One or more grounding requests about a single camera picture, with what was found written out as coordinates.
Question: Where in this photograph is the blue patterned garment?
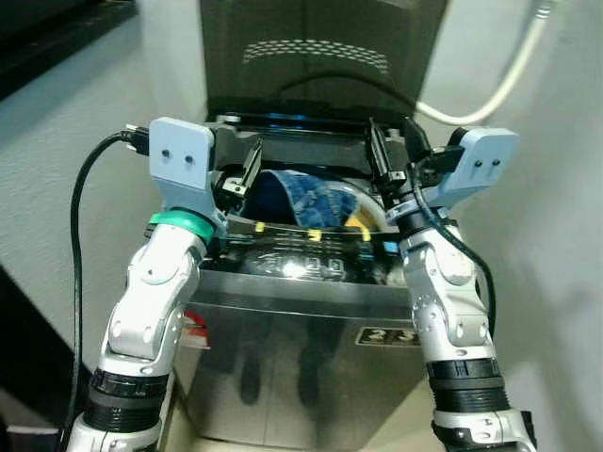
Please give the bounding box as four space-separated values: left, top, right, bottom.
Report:
248 169 367 229

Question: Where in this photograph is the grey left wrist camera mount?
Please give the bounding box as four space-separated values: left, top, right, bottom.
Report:
149 118 229 236

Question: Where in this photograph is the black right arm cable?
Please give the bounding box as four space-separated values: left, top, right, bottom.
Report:
405 177 498 340

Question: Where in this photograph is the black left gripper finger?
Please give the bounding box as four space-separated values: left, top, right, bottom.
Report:
226 139 248 194
243 137 266 199

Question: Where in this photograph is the black number label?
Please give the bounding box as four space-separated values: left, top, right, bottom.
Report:
355 326 421 348

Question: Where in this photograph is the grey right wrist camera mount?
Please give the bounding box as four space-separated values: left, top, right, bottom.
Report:
435 127 521 216

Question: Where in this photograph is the dark tinted washer lid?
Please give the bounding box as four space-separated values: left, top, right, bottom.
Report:
198 0 449 125

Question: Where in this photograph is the red and white sticker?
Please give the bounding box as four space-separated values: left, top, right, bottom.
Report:
183 310 211 350

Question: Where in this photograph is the silver top-load washing machine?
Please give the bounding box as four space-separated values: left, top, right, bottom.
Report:
174 111 496 452

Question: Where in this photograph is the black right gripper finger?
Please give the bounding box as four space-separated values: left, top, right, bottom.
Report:
400 117 433 167
367 117 398 196

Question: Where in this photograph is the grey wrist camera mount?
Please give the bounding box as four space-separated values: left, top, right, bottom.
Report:
149 118 229 236
435 127 521 216

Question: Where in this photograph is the dark window ledge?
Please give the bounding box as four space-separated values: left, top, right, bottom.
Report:
0 0 139 101

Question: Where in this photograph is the white water hose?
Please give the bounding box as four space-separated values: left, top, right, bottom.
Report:
415 0 559 128

